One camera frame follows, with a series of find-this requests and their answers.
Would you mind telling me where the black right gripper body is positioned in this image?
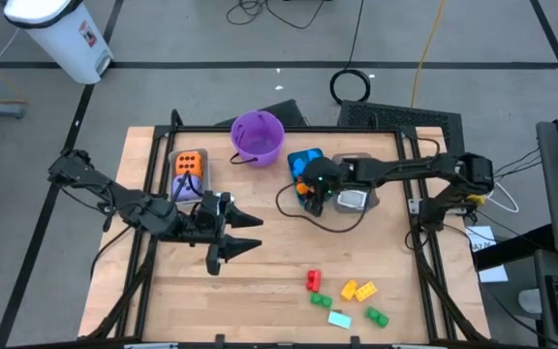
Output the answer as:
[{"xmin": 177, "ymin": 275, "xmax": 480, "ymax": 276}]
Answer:
[{"xmin": 307, "ymin": 183, "xmax": 339, "ymax": 209}]

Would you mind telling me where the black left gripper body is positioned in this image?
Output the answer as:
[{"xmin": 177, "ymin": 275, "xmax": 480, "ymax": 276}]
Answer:
[{"xmin": 181, "ymin": 193, "xmax": 227, "ymax": 276}]

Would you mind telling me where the white patterned square card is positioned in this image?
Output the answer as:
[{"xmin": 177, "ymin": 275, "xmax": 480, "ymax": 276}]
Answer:
[{"xmin": 336, "ymin": 189, "xmax": 369, "ymax": 210}]

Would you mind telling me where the clear grey plastic bin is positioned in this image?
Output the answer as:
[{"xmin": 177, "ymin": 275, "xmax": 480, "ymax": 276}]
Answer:
[{"xmin": 330, "ymin": 152, "xmax": 381, "ymax": 214}]

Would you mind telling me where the orange foam die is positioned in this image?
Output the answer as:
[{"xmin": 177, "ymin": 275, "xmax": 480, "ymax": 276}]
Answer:
[{"xmin": 174, "ymin": 151, "xmax": 204, "ymax": 177}]

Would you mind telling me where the teal plastic bin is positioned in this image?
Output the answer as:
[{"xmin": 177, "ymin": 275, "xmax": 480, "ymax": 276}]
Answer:
[{"xmin": 287, "ymin": 147, "xmax": 326, "ymax": 209}]

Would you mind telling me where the white plastic bin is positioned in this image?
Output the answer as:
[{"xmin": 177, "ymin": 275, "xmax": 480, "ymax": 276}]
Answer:
[{"xmin": 168, "ymin": 147, "xmax": 211, "ymax": 207}]

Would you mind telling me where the red toy brick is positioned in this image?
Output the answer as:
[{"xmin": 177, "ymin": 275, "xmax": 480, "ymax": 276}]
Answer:
[{"xmin": 306, "ymin": 270, "xmax": 323, "ymax": 293}]

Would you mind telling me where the purple plastic bucket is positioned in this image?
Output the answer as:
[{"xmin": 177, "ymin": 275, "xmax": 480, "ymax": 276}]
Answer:
[{"xmin": 229, "ymin": 110, "xmax": 286, "ymax": 169}]

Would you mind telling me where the black flat case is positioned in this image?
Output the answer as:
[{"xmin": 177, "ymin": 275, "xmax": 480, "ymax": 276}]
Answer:
[{"xmin": 214, "ymin": 99, "xmax": 309, "ymax": 128}]

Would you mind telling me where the green two-stud toy brick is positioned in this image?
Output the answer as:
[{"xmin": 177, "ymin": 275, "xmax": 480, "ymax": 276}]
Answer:
[
  {"xmin": 309, "ymin": 292, "xmax": 333, "ymax": 310},
  {"xmin": 363, "ymin": 306, "xmax": 389, "ymax": 329}
]

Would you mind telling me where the yellow six-stud toy brick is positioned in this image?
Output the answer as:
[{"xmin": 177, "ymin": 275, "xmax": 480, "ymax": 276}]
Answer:
[{"xmin": 355, "ymin": 280, "xmax": 379, "ymax": 302}]

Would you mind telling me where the black perforated computer case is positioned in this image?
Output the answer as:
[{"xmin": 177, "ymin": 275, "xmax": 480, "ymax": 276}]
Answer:
[{"xmin": 337, "ymin": 100, "xmax": 466, "ymax": 166}]

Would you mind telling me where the mint flat toy brick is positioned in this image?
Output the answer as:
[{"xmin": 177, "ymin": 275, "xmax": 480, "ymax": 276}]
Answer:
[{"xmin": 326, "ymin": 310, "xmax": 353, "ymax": 330}]

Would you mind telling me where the printed paper sheet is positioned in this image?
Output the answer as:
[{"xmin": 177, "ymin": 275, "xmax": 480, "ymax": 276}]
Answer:
[{"xmin": 465, "ymin": 225, "xmax": 498, "ymax": 253}]

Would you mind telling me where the blank paper sheet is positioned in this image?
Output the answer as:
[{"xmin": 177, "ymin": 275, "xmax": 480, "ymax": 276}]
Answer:
[{"xmin": 478, "ymin": 264, "xmax": 510, "ymax": 284}]

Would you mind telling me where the white computer mouse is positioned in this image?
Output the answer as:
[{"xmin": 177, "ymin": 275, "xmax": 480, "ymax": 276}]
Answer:
[{"xmin": 517, "ymin": 288, "xmax": 545, "ymax": 315}]

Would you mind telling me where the white pedal trash can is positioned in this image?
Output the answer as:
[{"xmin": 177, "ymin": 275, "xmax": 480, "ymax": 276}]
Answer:
[{"xmin": 2, "ymin": 0, "xmax": 114, "ymax": 86}]

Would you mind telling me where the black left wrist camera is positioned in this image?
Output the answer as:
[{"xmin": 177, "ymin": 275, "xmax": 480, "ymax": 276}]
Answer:
[{"xmin": 209, "ymin": 191, "xmax": 234, "ymax": 210}]

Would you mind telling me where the loose black gripper cable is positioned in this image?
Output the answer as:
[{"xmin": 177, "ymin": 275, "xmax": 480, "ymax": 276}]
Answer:
[{"xmin": 275, "ymin": 181, "xmax": 372, "ymax": 234}]

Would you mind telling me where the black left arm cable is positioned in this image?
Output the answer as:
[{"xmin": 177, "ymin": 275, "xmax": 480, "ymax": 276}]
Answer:
[{"xmin": 174, "ymin": 172, "xmax": 212, "ymax": 205}]

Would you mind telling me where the black hanging cable with coil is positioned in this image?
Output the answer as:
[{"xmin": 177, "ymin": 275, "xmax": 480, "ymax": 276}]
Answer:
[{"xmin": 328, "ymin": 0, "xmax": 372, "ymax": 106}]

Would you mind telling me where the yellow hanging cable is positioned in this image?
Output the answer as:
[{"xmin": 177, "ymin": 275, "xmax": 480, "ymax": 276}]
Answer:
[{"xmin": 410, "ymin": 0, "xmax": 448, "ymax": 109}]

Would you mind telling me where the white cable loop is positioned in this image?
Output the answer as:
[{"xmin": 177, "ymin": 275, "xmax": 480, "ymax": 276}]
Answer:
[{"xmin": 489, "ymin": 181, "xmax": 521, "ymax": 214}]

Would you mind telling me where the black floor cable tangle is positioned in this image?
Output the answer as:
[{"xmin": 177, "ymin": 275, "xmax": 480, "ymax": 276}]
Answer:
[{"xmin": 225, "ymin": 0, "xmax": 328, "ymax": 30}]

